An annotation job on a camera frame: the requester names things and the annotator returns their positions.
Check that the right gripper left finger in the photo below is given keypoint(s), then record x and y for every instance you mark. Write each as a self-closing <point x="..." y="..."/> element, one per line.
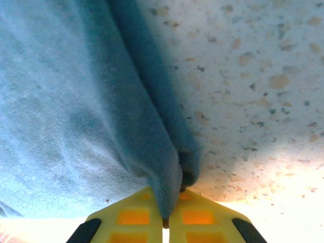
<point x="126" y="227"/>

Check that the blue-grey t-shirt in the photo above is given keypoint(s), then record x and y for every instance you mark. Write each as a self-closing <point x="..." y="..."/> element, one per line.
<point x="63" y="101"/>

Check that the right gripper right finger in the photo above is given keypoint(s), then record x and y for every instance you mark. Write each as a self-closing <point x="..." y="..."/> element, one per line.
<point x="202" y="227"/>

